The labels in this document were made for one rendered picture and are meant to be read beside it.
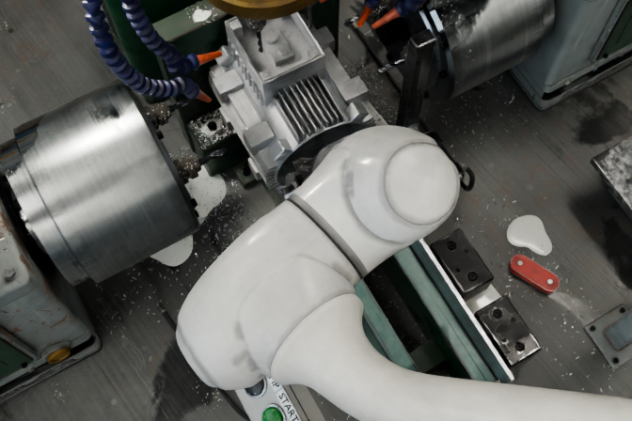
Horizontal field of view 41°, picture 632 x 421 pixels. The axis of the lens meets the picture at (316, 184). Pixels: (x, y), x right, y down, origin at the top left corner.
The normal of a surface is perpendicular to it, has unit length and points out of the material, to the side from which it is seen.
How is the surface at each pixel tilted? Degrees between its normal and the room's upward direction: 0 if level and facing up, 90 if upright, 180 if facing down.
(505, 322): 0
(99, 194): 32
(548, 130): 0
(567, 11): 90
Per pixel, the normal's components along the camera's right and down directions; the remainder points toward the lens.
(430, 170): 0.29, -0.11
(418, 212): 0.26, 0.18
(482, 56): 0.46, 0.60
